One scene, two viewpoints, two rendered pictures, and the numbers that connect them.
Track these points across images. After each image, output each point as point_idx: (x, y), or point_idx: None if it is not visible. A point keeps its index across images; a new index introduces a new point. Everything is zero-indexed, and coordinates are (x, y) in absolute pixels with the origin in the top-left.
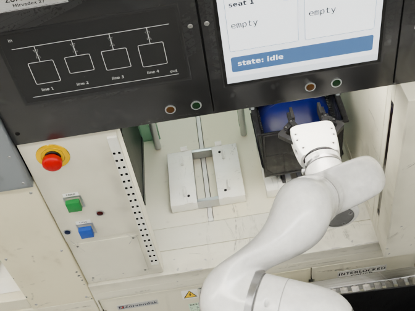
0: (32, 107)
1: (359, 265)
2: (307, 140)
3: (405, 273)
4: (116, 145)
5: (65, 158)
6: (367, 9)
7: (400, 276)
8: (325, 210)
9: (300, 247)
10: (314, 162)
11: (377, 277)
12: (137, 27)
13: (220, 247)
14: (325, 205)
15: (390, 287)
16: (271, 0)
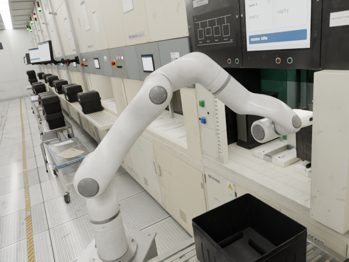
0: (197, 49)
1: (307, 227)
2: None
3: (327, 250)
4: None
5: None
6: (303, 10)
7: (323, 249)
8: (195, 61)
9: (176, 68)
10: None
11: (309, 239)
12: (223, 15)
13: (251, 171)
14: (197, 59)
15: (309, 247)
16: (263, 3)
